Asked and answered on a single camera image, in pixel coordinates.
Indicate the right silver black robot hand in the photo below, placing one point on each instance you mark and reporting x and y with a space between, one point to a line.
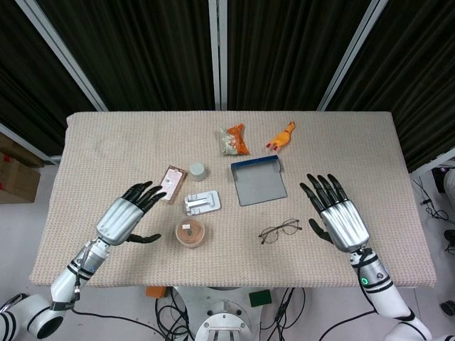
343 222

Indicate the beige woven tablecloth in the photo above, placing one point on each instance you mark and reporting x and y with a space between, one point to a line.
227 255

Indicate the red yellow flat carton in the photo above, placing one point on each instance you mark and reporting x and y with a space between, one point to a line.
174 179

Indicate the white slanted frame post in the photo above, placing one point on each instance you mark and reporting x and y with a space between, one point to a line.
60 53
350 53

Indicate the dark blue glasses case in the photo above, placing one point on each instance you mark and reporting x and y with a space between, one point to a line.
261 184

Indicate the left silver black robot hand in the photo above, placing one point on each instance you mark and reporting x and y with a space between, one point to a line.
119 216

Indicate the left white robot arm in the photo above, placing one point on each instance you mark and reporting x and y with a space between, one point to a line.
62 284

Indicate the black curtain panel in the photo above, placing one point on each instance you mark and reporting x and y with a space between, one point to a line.
284 53
142 53
32 89
419 71

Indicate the thin-framed eyeglasses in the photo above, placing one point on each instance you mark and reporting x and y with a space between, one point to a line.
290 227

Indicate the orange rectangular block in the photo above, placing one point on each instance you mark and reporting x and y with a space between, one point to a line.
155 292

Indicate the brown cardboard box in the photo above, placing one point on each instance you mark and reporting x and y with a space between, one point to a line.
16 177

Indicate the dark green rectangular block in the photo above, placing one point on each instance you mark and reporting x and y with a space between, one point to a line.
260 298

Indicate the orange white snack bag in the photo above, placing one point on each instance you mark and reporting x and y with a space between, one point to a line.
234 140

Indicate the clear rubber band jar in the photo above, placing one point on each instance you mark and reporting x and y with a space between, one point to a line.
191 232

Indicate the small grey jar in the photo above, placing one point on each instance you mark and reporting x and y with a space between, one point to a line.
197 172

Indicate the white tray with silver tool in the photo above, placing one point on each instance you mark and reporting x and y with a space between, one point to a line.
202 203

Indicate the white double frame post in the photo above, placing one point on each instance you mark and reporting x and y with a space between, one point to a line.
217 53

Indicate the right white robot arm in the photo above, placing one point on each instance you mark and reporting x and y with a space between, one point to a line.
382 295

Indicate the white robot torso base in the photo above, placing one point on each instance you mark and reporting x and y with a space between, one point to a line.
225 319

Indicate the yellow rubber chicken toy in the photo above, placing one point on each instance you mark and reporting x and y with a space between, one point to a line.
282 136

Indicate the white low frame bar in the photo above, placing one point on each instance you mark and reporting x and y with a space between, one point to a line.
432 161
28 144

